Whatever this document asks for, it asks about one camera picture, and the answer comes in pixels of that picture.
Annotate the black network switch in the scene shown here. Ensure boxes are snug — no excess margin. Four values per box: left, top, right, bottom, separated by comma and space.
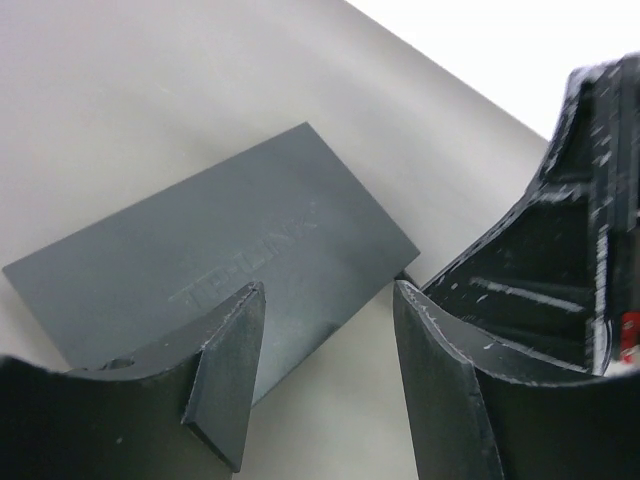
3, 123, 419, 400

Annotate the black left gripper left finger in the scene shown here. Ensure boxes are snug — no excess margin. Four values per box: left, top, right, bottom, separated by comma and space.
1, 282, 265, 479

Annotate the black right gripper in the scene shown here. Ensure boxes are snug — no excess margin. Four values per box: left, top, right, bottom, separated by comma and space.
422, 53, 639, 375

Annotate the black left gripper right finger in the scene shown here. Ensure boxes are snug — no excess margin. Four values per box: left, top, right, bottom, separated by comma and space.
393, 281, 639, 479

